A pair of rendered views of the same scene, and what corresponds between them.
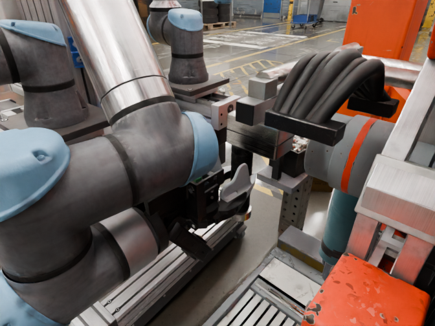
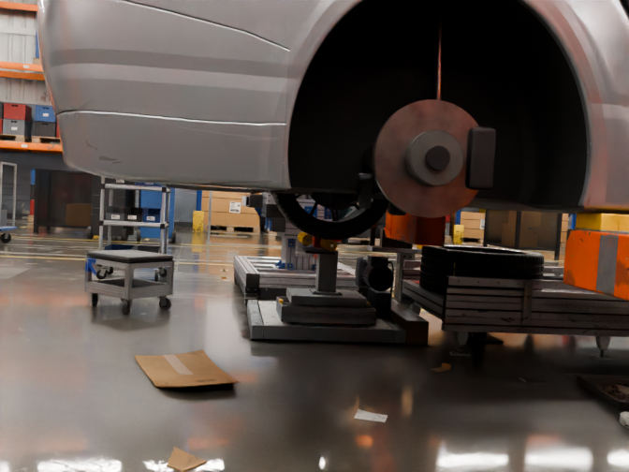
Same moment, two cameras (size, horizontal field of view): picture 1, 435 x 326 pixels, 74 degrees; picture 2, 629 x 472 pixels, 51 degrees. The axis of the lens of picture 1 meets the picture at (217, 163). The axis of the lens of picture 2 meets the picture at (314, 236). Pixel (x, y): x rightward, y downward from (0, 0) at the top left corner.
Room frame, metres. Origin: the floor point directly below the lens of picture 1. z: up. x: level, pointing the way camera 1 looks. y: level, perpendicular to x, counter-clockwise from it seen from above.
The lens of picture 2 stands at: (-2.46, -2.73, 0.72)
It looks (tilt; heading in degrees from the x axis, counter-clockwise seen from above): 3 degrees down; 41
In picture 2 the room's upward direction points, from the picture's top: 3 degrees clockwise
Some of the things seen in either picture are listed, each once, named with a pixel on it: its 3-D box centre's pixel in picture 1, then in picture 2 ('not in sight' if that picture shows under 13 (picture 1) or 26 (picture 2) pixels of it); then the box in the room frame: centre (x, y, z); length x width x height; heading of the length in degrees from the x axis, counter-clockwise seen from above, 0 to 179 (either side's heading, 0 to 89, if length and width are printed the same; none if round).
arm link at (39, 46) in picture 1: (35, 51); not in sight; (0.71, 0.42, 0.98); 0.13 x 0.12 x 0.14; 130
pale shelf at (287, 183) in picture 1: (299, 163); (402, 250); (1.13, -0.37, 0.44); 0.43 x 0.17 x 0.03; 138
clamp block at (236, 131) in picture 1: (259, 130); not in sight; (0.39, -0.06, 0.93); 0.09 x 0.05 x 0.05; 48
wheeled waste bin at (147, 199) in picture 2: not in sight; (156, 208); (3.28, 5.36, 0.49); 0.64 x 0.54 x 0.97; 59
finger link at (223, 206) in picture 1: (221, 204); not in sight; (0.34, -0.01, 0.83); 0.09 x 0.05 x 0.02; 130
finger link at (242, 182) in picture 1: (241, 179); not in sight; (0.37, -0.04, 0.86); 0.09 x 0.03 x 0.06; 130
